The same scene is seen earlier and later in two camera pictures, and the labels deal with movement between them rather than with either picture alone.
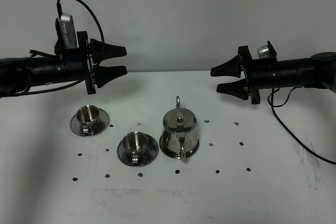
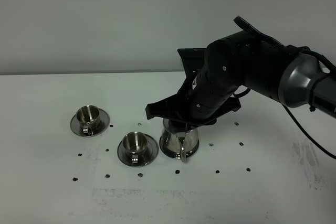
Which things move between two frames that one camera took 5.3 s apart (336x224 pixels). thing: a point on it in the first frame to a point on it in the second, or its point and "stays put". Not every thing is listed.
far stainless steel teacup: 88,117 stays put
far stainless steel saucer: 104,121 stays put
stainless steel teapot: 179,138 stays put
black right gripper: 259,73 to 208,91
